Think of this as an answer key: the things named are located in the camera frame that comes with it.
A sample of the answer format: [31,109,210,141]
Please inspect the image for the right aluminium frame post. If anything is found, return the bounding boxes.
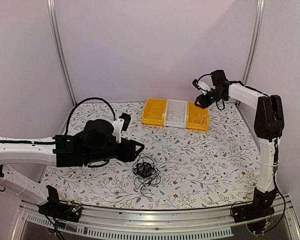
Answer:
[242,0,265,85]

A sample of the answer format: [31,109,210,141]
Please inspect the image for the small yellow plastic bin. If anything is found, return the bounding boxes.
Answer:
[186,101,210,131]

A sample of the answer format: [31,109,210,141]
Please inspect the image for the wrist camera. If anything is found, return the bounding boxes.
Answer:
[112,113,131,144]
[192,79,211,95]

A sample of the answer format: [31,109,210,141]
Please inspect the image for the front aluminium rail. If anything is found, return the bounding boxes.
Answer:
[11,193,300,240]

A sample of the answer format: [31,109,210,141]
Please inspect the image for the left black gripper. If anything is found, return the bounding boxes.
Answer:
[85,138,145,165]

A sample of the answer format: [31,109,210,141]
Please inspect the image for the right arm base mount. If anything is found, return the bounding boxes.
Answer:
[230,196,275,235]

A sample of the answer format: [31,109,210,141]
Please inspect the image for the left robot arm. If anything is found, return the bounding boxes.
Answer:
[0,118,145,217]

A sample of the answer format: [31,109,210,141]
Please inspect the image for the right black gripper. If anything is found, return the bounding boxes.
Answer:
[196,88,226,109]

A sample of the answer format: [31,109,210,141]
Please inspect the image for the aluminium frame post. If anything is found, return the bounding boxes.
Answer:
[46,0,77,106]
[242,0,265,85]

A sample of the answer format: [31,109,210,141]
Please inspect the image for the white translucent plastic bin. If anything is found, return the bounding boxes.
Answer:
[163,99,187,129]

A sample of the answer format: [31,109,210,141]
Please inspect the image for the large yellow plastic bin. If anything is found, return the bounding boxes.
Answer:
[142,97,167,126]

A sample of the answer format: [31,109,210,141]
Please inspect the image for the left aluminium frame post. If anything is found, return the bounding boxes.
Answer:
[46,0,77,106]

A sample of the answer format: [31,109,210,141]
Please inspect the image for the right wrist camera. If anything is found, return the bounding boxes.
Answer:
[192,79,211,95]

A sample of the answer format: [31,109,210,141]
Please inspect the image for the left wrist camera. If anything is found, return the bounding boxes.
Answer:
[112,113,131,144]

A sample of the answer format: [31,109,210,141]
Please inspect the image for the white cable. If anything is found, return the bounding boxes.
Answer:
[189,107,208,125]

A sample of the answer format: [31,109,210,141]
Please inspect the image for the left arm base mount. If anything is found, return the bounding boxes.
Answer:
[38,185,83,223]

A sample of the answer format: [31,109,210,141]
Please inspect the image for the black cables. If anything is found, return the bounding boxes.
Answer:
[131,153,162,200]

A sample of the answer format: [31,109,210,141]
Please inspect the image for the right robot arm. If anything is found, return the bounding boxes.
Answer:
[192,69,285,223]

